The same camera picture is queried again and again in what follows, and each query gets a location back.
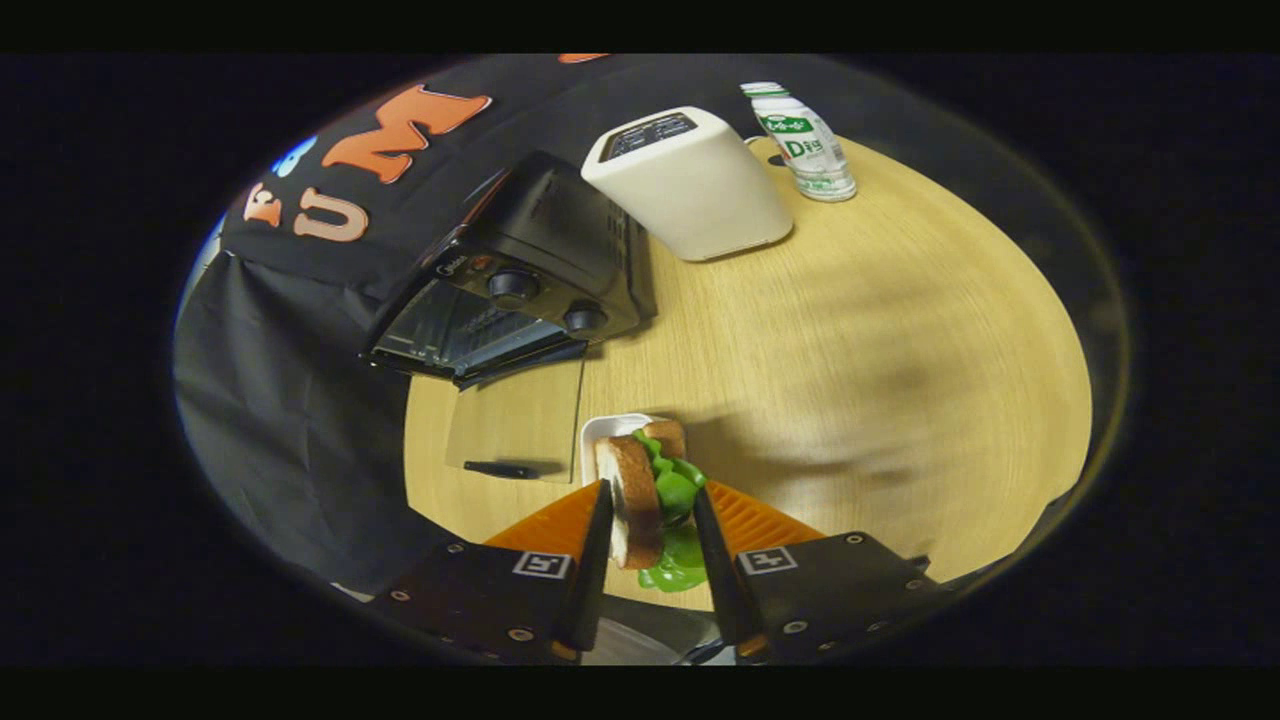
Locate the black toaster oven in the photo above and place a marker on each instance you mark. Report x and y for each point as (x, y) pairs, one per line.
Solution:
(560, 240)

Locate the white rectangular plate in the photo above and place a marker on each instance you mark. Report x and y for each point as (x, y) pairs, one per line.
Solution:
(600, 432)

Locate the white plastic drink bottle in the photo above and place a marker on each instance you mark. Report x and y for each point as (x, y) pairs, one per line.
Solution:
(808, 150)

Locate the bread and lettuce sandwich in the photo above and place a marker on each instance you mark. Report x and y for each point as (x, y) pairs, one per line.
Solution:
(637, 490)

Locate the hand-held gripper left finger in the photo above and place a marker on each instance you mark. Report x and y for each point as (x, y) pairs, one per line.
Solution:
(595, 570)

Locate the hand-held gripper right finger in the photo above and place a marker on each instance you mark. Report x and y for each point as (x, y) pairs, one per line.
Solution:
(718, 570)

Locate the white pop-up toaster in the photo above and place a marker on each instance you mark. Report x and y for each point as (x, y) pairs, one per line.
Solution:
(700, 190)

